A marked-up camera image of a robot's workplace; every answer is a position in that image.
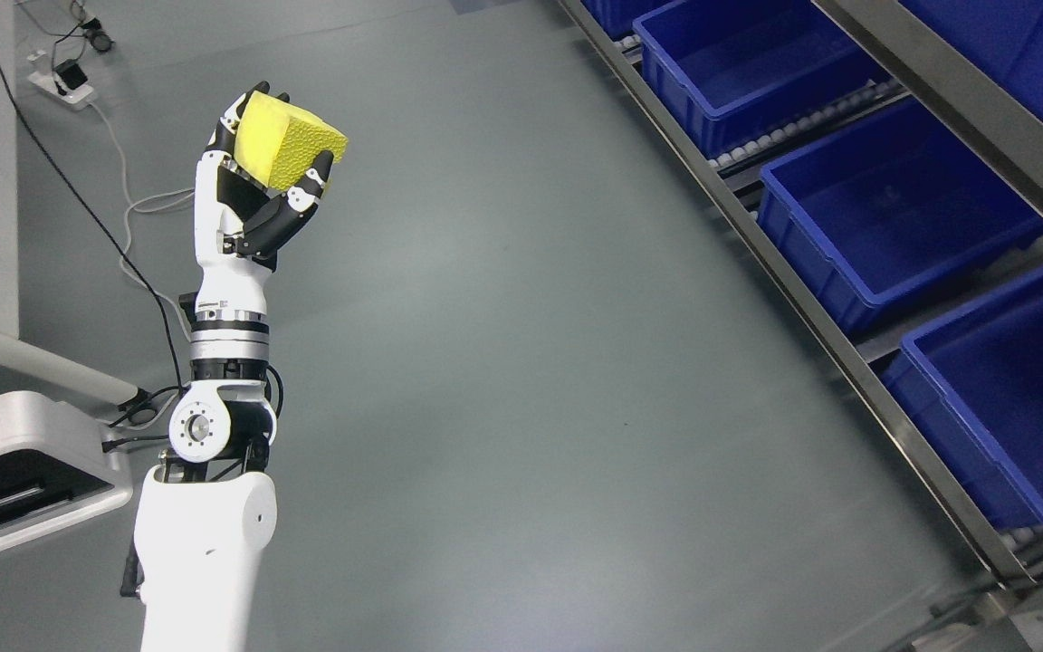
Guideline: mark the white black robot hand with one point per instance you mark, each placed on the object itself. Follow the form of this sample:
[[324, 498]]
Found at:
[[239, 226]]

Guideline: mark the yellow foam block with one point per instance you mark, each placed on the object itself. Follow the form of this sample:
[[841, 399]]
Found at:
[[277, 142]]

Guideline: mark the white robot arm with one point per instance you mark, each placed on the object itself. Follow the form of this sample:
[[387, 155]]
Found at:
[[207, 509]]

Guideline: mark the steel shelf rack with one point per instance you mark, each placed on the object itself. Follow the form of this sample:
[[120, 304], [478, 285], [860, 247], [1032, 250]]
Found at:
[[1003, 133]]

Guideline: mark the white power strip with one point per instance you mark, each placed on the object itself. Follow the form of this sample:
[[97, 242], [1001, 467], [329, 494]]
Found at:
[[53, 86]]

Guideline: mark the white machine base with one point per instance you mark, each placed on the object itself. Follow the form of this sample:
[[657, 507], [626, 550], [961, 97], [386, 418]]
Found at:
[[54, 472]]

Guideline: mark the blue plastic bin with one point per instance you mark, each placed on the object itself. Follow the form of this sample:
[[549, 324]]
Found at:
[[1002, 38], [888, 214], [616, 17], [733, 71], [972, 383]]

